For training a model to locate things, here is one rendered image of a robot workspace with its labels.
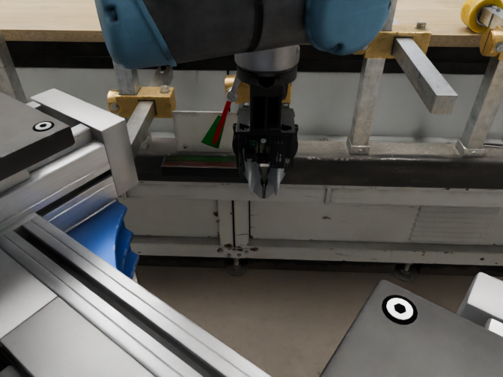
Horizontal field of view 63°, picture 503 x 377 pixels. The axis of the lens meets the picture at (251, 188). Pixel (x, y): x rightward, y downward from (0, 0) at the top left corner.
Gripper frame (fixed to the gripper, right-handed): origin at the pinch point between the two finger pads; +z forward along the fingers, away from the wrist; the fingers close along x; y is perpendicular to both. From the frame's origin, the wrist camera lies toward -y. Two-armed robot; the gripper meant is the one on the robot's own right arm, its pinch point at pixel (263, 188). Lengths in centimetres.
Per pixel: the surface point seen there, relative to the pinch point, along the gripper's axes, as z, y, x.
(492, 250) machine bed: 66, -53, 79
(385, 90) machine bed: 7, -51, 31
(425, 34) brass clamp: -14.2, -28.8, 28.9
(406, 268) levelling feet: 79, -55, 54
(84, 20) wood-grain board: -7, -58, -47
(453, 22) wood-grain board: -7, -60, 47
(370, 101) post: -0.2, -29.6, 21.6
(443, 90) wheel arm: -13.4, -6.0, 24.9
